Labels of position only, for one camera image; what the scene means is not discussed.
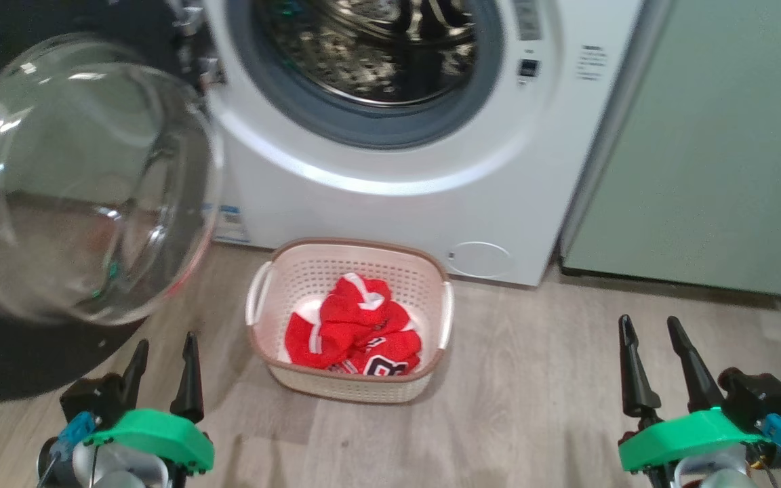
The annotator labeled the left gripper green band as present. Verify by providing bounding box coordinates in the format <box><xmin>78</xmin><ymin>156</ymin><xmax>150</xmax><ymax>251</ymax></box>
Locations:
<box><xmin>37</xmin><ymin>331</ymin><xmax>216</xmax><ymax>485</ymax></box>

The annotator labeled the black round glass machine door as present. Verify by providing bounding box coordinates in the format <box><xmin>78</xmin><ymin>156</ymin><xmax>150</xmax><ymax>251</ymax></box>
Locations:
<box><xmin>0</xmin><ymin>0</ymin><xmax>226</xmax><ymax>407</ymax></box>

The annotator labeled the white front-load washing machine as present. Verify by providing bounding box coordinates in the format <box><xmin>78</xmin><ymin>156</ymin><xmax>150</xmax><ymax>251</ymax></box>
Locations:
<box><xmin>197</xmin><ymin>0</ymin><xmax>646</xmax><ymax>288</ymax></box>

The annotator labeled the red sports jersey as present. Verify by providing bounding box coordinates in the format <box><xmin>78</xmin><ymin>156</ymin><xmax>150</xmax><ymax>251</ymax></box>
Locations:
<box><xmin>285</xmin><ymin>272</ymin><xmax>424</xmax><ymax>378</ymax></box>

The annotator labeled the wide green cabinet panel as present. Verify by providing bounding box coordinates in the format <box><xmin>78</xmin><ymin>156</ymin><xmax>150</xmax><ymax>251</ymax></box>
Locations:
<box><xmin>560</xmin><ymin>0</ymin><xmax>781</xmax><ymax>300</ymax></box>

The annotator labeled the cream perforated laundry basket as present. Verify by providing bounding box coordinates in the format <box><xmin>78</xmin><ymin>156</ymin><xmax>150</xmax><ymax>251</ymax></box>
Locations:
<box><xmin>245</xmin><ymin>237</ymin><xmax>456</xmax><ymax>405</ymax></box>

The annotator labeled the left gripper blue cable plug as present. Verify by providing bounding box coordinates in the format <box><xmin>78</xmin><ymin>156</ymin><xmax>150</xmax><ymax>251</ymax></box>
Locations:
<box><xmin>50</xmin><ymin>411</ymin><xmax>98</xmax><ymax>463</ymax></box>

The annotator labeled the blue energy label sticker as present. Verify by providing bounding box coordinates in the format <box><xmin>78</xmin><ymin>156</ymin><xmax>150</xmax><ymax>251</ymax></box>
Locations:
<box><xmin>213</xmin><ymin>203</ymin><xmax>252</xmax><ymax>245</ymax></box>

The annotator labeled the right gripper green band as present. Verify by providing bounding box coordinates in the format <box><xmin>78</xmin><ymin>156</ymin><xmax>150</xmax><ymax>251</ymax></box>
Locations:
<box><xmin>618</xmin><ymin>314</ymin><xmax>774</xmax><ymax>485</ymax></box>

